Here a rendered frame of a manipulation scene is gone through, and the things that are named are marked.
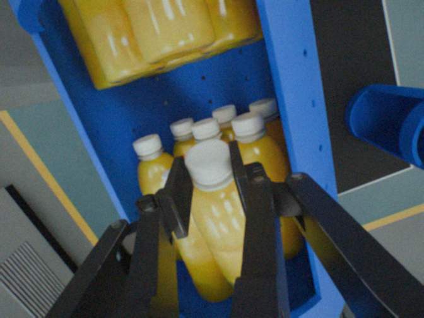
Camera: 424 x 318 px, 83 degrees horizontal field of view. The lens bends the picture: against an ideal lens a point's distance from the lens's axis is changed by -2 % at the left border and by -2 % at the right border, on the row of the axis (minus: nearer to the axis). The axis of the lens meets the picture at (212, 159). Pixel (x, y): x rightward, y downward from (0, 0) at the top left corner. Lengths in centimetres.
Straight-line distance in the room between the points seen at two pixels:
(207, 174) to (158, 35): 12
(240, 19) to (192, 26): 7
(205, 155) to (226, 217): 5
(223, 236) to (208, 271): 14
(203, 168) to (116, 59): 14
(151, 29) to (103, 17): 7
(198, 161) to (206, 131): 14
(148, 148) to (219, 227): 18
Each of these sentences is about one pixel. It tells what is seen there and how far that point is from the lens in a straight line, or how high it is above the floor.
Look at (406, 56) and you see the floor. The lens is 175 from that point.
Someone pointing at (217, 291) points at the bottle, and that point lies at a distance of 39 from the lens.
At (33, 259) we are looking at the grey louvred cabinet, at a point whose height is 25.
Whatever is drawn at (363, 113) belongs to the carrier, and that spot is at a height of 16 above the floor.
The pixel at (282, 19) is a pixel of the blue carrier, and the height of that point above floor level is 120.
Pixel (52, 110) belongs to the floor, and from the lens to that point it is 169.
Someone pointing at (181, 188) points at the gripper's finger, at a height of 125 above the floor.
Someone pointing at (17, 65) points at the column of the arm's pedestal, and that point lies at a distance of 73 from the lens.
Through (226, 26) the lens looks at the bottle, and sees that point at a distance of 27.
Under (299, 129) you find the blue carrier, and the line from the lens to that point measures 22.
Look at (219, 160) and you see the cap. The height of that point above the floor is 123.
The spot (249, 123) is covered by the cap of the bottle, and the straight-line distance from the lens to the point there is 29.
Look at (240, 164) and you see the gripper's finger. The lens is 15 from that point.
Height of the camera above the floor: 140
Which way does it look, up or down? 70 degrees down
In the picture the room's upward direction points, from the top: 180 degrees clockwise
